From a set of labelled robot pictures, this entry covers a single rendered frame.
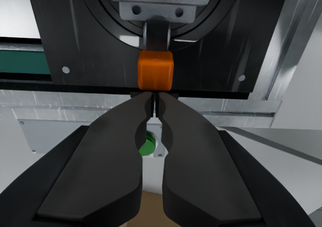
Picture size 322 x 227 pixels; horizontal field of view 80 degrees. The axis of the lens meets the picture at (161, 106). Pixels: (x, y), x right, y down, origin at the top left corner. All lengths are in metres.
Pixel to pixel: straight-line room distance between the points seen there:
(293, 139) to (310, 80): 1.52
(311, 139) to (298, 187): 1.37
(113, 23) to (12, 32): 0.16
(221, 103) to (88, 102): 0.17
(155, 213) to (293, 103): 0.40
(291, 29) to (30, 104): 0.33
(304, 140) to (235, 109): 1.74
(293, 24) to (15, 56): 0.32
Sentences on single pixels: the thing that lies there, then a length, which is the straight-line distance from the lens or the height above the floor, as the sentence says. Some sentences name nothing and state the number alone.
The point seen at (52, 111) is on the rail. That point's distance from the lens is 0.30.
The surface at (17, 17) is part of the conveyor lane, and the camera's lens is 0.31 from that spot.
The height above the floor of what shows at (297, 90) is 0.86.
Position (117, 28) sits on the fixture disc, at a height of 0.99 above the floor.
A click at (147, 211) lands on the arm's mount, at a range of 0.55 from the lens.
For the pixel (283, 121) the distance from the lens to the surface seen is 0.47.
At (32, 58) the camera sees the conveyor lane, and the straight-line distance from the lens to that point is 0.29.
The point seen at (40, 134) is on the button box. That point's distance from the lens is 0.33.
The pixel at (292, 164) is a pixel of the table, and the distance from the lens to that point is 0.59.
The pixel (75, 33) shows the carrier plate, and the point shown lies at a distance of 0.23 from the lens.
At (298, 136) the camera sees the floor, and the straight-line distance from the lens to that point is 1.95.
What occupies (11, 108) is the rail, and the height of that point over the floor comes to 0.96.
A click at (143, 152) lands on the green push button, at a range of 0.30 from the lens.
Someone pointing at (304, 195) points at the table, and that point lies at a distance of 0.72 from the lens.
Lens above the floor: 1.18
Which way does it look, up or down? 57 degrees down
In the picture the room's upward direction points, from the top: 179 degrees clockwise
